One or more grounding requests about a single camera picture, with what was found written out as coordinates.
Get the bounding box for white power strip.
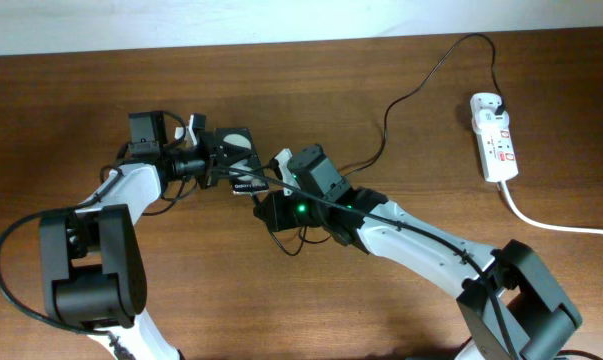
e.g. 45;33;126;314
469;92;520;183

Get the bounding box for black charger cable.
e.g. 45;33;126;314
250;32;506;257

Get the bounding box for black smartphone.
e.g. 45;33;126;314
214;128;269;195

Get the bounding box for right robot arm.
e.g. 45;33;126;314
254;145;583;359

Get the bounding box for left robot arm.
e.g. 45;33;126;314
39;111;215;359

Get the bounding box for white USB charger plug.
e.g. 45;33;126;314
470;92;510;134

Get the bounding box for white power strip cord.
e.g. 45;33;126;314
497;180;603;237

